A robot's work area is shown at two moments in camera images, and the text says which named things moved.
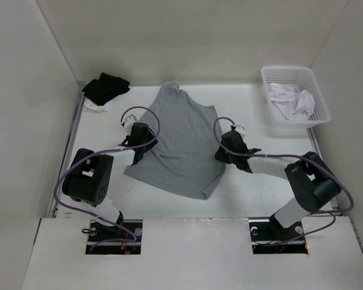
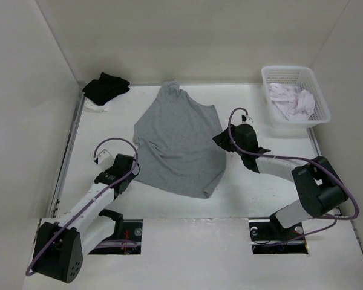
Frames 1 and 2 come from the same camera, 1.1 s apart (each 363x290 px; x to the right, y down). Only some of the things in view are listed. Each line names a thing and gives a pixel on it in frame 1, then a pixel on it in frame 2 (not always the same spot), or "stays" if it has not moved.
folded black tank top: x=101 y=90 stays
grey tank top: x=187 y=156 stays
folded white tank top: x=92 y=106 stays
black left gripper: x=149 y=147 to x=130 y=178
